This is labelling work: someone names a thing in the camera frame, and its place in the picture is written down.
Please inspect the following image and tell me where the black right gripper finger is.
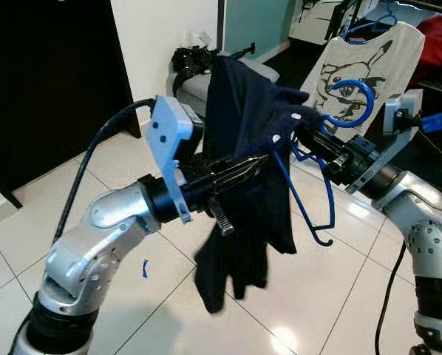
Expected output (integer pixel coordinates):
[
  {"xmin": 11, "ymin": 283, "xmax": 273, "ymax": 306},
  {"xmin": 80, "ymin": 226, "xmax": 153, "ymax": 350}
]
[
  {"xmin": 299, "ymin": 122, "xmax": 336, "ymax": 146},
  {"xmin": 295, "ymin": 137, "xmax": 327, "ymax": 160}
]

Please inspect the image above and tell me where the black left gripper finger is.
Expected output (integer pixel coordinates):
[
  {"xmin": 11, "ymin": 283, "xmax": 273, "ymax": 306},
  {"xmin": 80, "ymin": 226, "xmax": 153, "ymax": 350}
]
[
  {"xmin": 222, "ymin": 154, "xmax": 270, "ymax": 178},
  {"xmin": 225, "ymin": 163, "xmax": 268, "ymax": 192}
]

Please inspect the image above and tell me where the navy blue polo shirt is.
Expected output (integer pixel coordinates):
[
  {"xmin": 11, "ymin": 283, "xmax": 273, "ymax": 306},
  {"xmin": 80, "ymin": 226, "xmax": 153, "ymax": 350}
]
[{"xmin": 194, "ymin": 54, "xmax": 327, "ymax": 315}]

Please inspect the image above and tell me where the blue plastic clothes hanger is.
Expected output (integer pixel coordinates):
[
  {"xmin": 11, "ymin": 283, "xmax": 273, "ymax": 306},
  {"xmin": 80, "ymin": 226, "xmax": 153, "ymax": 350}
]
[
  {"xmin": 338, "ymin": 9, "xmax": 401, "ymax": 43},
  {"xmin": 269, "ymin": 78, "xmax": 377, "ymax": 249}
]

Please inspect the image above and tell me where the grey cushioned ottoman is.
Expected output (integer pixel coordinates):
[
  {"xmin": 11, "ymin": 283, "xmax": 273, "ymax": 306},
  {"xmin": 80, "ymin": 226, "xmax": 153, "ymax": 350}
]
[{"xmin": 175, "ymin": 53, "xmax": 282, "ymax": 112}]

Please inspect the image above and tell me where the white shelf unit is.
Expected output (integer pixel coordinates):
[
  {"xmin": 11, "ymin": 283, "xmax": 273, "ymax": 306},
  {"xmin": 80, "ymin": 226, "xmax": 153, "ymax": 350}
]
[{"xmin": 289, "ymin": 0, "xmax": 339, "ymax": 45}]

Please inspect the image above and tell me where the white Pikachu print T-shirt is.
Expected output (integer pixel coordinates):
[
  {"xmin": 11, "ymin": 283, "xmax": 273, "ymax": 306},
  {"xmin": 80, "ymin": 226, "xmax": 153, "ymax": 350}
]
[{"xmin": 302, "ymin": 21, "xmax": 427, "ymax": 125}]

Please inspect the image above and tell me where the black telescopic stick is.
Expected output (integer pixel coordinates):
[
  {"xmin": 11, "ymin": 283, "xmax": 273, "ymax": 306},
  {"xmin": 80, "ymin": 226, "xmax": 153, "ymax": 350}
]
[{"xmin": 220, "ymin": 43, "xmax": 256, "ymax": 60}]

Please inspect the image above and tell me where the clear plastic bag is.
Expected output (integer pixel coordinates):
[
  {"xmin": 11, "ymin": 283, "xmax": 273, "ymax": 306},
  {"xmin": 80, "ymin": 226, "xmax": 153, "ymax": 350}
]
[{"xmin": 183, "ymin": 30, "xmax": 212, "ymax": 53}]

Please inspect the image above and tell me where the black metal clothes rack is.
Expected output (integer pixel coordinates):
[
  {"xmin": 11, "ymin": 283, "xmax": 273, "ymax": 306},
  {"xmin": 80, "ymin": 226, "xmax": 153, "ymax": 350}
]
[{"xmin": 302, "ymin": 0, "xmax": 442, "ymax": 97}]

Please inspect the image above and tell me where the black door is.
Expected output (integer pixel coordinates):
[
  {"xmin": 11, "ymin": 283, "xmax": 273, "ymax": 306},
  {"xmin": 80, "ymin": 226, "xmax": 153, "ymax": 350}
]
[{"xmin": 0, "ymin": 0, "xmax": 142, "ymax": 209}]

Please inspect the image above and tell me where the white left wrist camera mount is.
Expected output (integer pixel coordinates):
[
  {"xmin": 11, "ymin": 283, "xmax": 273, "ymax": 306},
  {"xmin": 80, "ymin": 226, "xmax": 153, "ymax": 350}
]
[{"xmin": 145, "ymin": 95, "xmax": 205, "ymax": 225}]

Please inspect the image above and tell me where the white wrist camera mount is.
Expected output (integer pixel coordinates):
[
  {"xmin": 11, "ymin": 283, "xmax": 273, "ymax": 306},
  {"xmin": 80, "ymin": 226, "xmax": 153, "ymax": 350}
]
[
  {"xmin": 145, "ymin": 95, "xmax": 205, "ymax": 225},
  {"xmin": 345, "ymin": 89, "xmax": 426, "ymax": 195}
]

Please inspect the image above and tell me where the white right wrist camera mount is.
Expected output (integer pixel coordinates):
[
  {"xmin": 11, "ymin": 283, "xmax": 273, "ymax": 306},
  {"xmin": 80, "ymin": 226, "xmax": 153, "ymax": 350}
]
[{"xmin": 345, "ymin": 89, "xmax": 426, "ymax": 195}]

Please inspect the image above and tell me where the black strap bag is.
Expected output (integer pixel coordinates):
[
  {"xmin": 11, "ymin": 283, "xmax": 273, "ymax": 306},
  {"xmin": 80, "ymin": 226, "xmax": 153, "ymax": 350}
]
[{"xmin": 171, "ymin": 46, "xmax": 223, "ymax": 97}]

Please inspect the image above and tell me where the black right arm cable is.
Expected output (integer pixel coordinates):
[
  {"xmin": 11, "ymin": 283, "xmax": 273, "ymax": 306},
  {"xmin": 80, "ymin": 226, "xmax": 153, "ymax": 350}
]
[{"xmin": 374, "ymin": 109, "xmax": 442, "ymax": 355}]

